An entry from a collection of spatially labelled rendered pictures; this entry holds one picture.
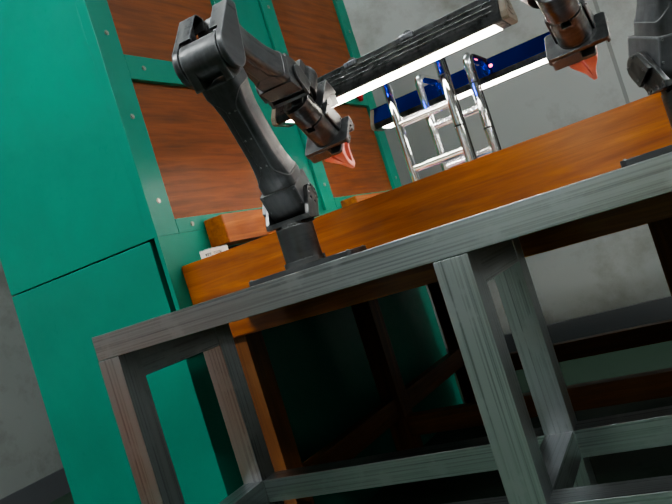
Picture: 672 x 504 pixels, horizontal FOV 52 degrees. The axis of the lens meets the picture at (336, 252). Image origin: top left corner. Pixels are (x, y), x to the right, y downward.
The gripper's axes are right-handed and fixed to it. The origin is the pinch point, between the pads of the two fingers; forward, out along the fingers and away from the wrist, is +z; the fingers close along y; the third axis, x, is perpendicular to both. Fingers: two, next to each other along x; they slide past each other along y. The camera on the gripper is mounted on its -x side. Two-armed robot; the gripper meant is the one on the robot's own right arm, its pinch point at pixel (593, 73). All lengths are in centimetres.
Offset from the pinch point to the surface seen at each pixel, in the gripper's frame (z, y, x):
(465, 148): 25.5, 37.1, -21.0
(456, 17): -3.4, 24.7, -29.5
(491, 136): 42, 37, -39
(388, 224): -2.1, 39.3, 20.4
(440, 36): -2.9, 28.7, -26.2
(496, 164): -4.2, 16.8, 17.2
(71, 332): -6, 128, 24
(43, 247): -20, 128, 8
